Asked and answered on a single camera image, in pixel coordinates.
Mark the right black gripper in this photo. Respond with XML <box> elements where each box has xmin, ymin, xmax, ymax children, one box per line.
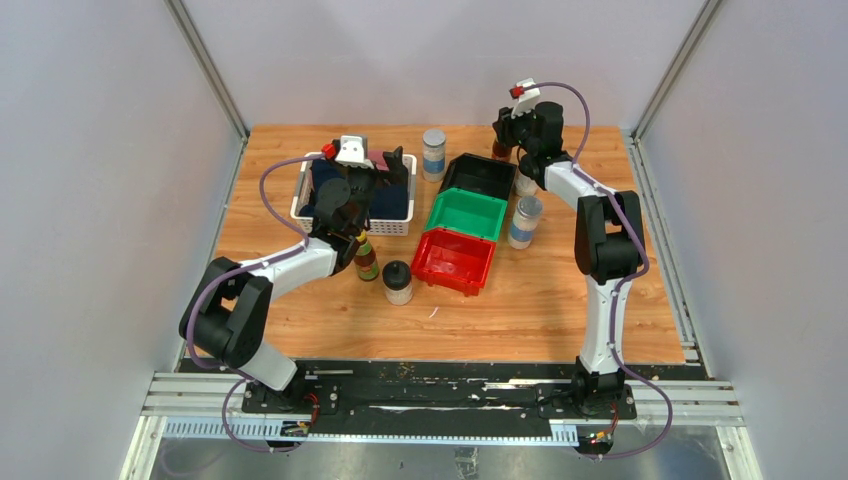
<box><xmin>495</xmin><ymin>100</ymin><xmax>541</xmax><ymax>155</ymax></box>

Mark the silver lid jar back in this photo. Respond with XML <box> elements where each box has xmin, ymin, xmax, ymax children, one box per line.
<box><xmin>422</xmin><ymin>128</ymin><xmax>447</xmax><ymax>183</ymax></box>

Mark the silver lid jar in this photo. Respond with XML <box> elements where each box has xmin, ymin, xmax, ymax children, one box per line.
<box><xmin>422</xmin><ymin>128</ymin><xmax>447</xmax><ymax>183</ymax></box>
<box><xmin>508</xmin><ymin>196</ymin><xmax>543</xmax><ymax>250</ymax></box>

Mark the yellow cap sauce bottle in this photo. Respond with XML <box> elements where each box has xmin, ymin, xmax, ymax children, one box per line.
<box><xmin>491</xmin><ymin>139</ymin><xmax>513</xmax><ymax>163</ymax></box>
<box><xmin>354</xmin><ymin>231</ymin><xmax>380</xmax><ymax>282</ymax></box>

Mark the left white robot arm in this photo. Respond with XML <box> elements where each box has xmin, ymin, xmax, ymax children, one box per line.
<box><xmin>179</xmin><ymin>136</ymin><xmax>410</xmax><ymax>413</ymax></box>

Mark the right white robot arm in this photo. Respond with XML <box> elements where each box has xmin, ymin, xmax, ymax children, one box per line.
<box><xmin>493</xmin><ymin>101</ymin><xmax>649</xmax><ymax>418</ymax></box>

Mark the pink cloth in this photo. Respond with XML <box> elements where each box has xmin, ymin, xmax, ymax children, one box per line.
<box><xmin>367</xmin><ymin>150</ymin><xmax>389</xmax><ymax>171</ymax></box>

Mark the dark blue cloth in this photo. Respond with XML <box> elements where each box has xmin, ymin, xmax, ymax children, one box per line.
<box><xmin>296</xmin><ymin>160</ymin><xmax>408</xmax><ymax>220</ymax></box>

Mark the black cap shaker back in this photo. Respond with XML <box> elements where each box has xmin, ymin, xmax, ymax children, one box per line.
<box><xmin>514</xmin><ymin>172</ymin><xmax>538</xmax><ymax>197</ymax></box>

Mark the black cap shaker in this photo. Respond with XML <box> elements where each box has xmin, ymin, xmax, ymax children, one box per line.
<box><xmin>382</xmin><ymin>260</ymin><xmax>413</xmax><ymax>306</ymax></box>
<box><xmin>514</xmin><ymin>172</ymin><xmax>538</xmax><ymax>197</ymax></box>

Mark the black plastic bin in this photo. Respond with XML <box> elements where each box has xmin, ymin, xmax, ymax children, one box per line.
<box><xmin>439</xmin><ymin>153</ymin><xmax>517</xmax><ymax>201</ymax></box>

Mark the white plastic basket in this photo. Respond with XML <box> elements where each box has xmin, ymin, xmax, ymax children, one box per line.
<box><xmin>290</xmin><ymin>154</ymin><xmax>417</xmax><ymax>236</ymax></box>

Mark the green plastic bin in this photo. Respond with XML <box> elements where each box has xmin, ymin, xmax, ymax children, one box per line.
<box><xmin>424</xmin><ymin>188</ymin><xmax>508</xmax><ymax>242</ymax></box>

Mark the red plastic bin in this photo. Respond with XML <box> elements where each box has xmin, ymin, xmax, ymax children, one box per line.
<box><xmin>411</xmin><ymin>228</ymin><xmax>496</xmax><ymax>297</ymax></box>

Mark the black cap shaker front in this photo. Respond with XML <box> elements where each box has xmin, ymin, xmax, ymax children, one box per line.
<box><xmin>382</xmin><ymin>260</ymin><xmax>413</xmax><ymax>306</ymax></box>

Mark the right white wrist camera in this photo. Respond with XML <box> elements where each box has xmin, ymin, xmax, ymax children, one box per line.
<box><xmin>509</xmin><ymin>78</ymin><xmax>541</xmax><ymax>118</ymax></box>

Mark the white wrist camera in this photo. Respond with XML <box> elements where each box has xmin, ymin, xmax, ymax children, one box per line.
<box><xmin>509</xmin><ymin>78</ymin><xmax>541</xmax><ymax>118</ymax></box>
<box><xmin>335</xmin><ymin>135</ymin><xmax>373</xmax><ymax>168</ymax></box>

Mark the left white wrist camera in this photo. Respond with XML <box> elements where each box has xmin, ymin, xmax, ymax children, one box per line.
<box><xmin>335</xmin><ymin>135</ymin><xmax>373</xmax><ymax>168</ymax></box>

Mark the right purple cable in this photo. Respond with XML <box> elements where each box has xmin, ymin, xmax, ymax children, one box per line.
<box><xmin>536</xmin><ymin>82</ymin><xmax>674</xmax><ymax>461</ymax></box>

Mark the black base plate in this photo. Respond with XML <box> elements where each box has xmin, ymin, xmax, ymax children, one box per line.
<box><xmin>144</xmin><ymin>359</ymin><xmax>733</xmax><ymax>446</ymax></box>

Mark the aluminium rail frame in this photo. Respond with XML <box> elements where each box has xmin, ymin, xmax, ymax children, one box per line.
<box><xmin>119</xmin><ymin>0</ymin><xmax>763</xmax><ymax>480</ymax></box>

